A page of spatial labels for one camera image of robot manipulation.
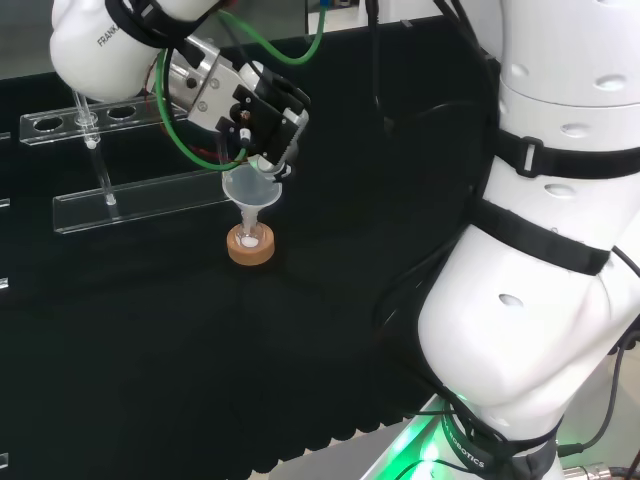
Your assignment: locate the clear round-bottom flask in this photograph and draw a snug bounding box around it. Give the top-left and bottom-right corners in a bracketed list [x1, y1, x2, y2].
[234, 213, 266, 250]

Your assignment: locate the metal cable connector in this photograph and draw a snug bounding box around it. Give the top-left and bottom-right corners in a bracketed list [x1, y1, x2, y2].
[563, 462, 640, 480]

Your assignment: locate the black cable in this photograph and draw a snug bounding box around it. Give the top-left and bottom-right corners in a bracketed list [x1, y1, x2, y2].
[432, 0, 501, 101]
[557, 334, 640, 454]
[363, 0, 401, 136]

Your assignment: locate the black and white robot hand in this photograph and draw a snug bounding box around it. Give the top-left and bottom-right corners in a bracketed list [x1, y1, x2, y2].
[163, 35, 312, 182]

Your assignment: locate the clear plastic funnel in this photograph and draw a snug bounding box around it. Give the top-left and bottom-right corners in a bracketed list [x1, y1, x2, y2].
[221, 165, 284, 237]

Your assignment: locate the cork ring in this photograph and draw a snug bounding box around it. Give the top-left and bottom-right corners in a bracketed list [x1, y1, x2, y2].
[226, 223, 277, 267]

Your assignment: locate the black bench cloth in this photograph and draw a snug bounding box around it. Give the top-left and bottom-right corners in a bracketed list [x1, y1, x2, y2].
[0, 14, 506, 476]

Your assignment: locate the clear funnel stand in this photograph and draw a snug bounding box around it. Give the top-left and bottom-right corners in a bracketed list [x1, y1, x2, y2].
[18, 89, 239, 235]

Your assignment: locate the pale board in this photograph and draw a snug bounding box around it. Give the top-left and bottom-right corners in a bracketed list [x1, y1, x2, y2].
[307, 0, 444, 36]

